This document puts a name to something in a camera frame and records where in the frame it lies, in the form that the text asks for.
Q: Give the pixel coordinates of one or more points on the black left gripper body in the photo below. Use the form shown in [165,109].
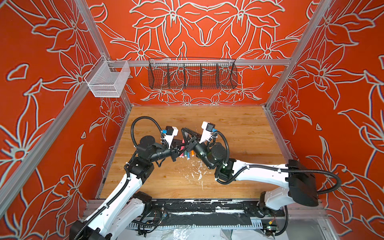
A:
[161,151]

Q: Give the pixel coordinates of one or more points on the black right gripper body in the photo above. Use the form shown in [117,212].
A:
[203,153]

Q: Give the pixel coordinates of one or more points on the pink highlighter pen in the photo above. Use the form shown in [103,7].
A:
[182,149]

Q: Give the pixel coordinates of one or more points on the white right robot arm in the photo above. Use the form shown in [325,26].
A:
[295,183]

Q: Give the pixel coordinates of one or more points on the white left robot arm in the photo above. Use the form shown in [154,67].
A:
[126,202]

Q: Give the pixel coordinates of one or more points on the white mesh basket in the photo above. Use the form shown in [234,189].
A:
[106,82]

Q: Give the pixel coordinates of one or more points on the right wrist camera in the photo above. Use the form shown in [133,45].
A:
[208,129]

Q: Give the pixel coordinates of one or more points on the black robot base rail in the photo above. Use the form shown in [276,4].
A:
[217,213]

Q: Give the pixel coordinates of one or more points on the black wire basket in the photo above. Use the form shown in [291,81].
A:
[192,74]

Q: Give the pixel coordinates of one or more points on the right aluminium frame post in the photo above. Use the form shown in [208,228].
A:
[309,31]

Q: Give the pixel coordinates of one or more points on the aluminium corner frame post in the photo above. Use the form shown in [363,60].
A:
[99,42]

